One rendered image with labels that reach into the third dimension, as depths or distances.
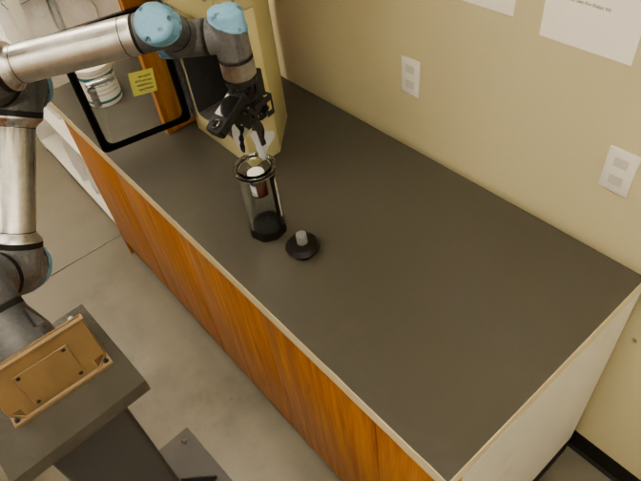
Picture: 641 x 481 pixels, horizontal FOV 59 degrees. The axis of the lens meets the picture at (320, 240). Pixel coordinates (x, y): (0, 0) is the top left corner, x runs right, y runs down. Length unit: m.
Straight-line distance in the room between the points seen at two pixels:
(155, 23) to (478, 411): 0.96
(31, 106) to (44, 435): 0.70
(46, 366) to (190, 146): 0.91
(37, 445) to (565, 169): 1.35
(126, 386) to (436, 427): 0.68
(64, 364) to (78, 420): 0.13
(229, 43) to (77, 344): 0.71
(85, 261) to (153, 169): 1.31
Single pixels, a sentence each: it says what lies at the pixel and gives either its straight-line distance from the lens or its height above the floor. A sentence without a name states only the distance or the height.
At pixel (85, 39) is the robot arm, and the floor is 1.58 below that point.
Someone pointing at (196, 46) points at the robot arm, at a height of 1.50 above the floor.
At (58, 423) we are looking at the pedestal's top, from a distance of 1.41.
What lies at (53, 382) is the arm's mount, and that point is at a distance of 1.40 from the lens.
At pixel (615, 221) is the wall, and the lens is 1.53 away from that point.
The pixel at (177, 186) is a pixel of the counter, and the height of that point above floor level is 0.94.
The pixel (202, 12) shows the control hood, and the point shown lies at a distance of 1.53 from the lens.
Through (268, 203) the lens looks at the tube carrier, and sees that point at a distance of 1.47.
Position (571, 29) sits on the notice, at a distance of 1.37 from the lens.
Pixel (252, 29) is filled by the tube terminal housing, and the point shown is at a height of 1.36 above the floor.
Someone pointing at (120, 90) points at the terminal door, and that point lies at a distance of 1.88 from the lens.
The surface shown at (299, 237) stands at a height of 1.01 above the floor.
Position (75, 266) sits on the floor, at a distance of 3.15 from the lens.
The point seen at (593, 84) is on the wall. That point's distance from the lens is 1.39.
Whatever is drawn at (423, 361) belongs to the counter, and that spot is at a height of 0.94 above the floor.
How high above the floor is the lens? 2.04
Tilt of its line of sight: 46 degrees down
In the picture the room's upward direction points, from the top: 8 degrees counter-clockwise
